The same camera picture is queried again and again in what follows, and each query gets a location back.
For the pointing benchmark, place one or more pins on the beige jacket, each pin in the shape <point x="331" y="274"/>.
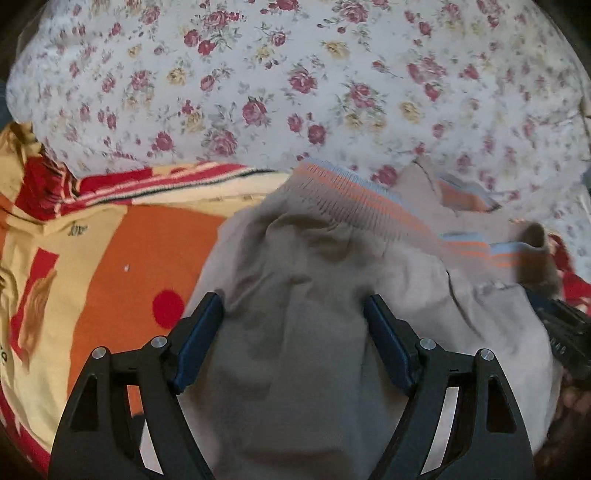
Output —
<point x="304" y="300"/>

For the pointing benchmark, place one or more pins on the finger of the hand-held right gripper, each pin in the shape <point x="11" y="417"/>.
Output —
<point x="542" y="307"/>

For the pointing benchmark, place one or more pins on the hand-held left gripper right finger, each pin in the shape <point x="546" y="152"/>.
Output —
<point x="385" y="344"/>

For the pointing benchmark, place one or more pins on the floral quilt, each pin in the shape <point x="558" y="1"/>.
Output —
<point x="295" y="83"/>

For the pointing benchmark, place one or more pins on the red orange yellow blanket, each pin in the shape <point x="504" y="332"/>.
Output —
<point x="106" y="258"/>

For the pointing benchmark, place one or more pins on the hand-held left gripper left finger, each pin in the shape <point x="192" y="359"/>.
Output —
<point x="198" y="341"/>

